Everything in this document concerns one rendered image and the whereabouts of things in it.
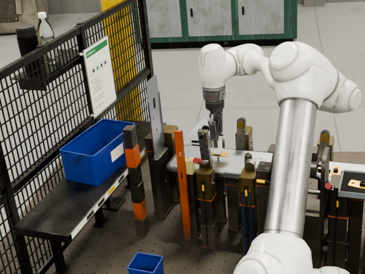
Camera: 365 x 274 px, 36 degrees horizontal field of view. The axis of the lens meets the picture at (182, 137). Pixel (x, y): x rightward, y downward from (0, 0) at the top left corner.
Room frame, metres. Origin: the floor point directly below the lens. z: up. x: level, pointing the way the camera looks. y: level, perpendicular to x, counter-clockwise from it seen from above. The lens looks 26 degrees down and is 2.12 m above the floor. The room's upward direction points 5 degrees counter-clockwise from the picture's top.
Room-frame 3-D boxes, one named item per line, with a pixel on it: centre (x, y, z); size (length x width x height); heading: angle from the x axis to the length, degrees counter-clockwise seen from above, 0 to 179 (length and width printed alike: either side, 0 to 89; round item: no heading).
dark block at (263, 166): (1.75, -0.28, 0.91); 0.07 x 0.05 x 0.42; 158
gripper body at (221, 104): (2.04, -0.14, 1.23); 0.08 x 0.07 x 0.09; 158
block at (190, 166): (1.95, -0.02, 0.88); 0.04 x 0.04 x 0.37; 68
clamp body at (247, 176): (1.78, -0.22, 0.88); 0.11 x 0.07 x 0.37; 158
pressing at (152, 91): (2.15, 0.10, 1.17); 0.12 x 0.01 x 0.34; 158
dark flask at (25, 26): (2.08, 0.54, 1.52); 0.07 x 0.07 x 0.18
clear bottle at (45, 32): (2.19, 0.50, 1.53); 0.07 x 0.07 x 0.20
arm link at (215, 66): (2.05, -0.15, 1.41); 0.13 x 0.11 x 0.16; 126
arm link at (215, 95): (2.04, -0.14, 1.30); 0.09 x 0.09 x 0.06
